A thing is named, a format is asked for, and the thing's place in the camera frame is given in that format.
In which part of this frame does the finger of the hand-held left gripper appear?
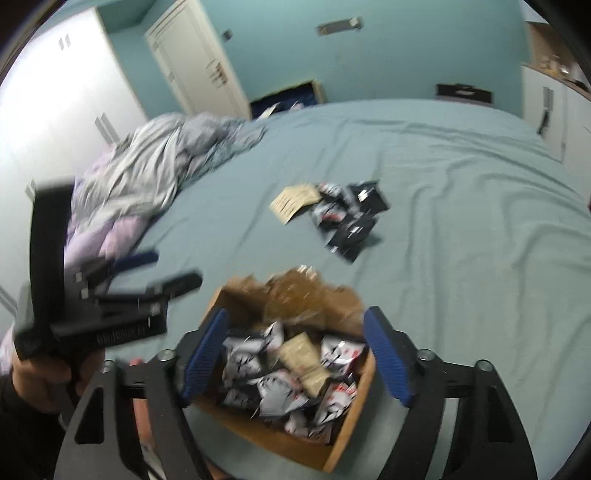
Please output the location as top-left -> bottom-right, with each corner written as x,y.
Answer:
73,250 -> 160,289
95,271 -> 204,306

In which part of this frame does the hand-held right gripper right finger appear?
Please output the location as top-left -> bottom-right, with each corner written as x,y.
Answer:
363,305 -> 539,480

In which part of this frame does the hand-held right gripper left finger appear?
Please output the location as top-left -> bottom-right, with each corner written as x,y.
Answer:
54,307 -> 230,480

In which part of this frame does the heap of boxed snack packets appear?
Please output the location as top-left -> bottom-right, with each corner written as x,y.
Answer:
221,320 -> 371,445

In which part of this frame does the beige snack packet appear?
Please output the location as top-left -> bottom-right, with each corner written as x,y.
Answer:
279,334 -> 331,398
269,183 -> 322,226

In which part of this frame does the pile of black snack packets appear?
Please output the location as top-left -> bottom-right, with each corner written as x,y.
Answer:
310,181 -> 391,265

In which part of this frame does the person's left forearm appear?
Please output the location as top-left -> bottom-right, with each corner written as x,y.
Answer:
0,374 -> 70,480

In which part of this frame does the person's left hand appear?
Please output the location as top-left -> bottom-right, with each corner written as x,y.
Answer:
0,323 -> 108,416

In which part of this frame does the crumpled grey blanket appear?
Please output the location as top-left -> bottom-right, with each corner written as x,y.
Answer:
65,113 -> 267,274

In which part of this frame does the white wardrobe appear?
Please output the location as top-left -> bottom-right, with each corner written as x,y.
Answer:
0,7 -> 149,324

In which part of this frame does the bed with teal sheet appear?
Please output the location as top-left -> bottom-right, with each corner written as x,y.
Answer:
92,99 -> 591,480

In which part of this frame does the white door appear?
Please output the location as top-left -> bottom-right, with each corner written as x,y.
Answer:
145,0 -> 253,121

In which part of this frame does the black bag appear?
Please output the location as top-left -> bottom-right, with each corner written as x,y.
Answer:
435,82 -> 494,108

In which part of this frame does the white cabinet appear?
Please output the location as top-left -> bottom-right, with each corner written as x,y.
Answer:
520,64 -> 591,186

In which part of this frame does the wall power strip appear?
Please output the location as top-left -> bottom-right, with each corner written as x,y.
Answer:
316,17 -> 363,37

